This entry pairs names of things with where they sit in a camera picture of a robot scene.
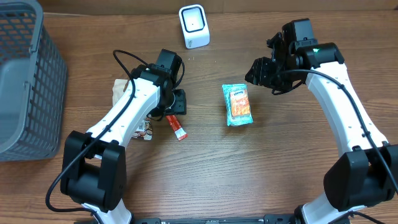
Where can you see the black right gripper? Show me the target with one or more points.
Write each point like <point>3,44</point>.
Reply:
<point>277,66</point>

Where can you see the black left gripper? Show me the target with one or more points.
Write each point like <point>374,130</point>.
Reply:
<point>179,103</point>

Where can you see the white brown snack bag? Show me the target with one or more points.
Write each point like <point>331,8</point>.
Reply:
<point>145,129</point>

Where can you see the red snack packet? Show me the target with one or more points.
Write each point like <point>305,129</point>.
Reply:
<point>177,128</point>

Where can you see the teal orange soup packet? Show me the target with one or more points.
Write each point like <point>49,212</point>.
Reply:
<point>234,121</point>

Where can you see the orange Kleenex tissue pack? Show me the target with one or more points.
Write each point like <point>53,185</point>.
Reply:
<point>239,103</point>

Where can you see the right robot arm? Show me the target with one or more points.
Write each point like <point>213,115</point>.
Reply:
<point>365,173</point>

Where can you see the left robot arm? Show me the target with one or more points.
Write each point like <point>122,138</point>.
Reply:
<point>94,173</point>

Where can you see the white barcode scanner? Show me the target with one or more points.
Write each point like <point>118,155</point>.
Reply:
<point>194,26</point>

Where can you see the grey plastic mesh basket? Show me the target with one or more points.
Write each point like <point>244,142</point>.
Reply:
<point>34,79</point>

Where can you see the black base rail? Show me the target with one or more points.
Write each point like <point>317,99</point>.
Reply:
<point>266,219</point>

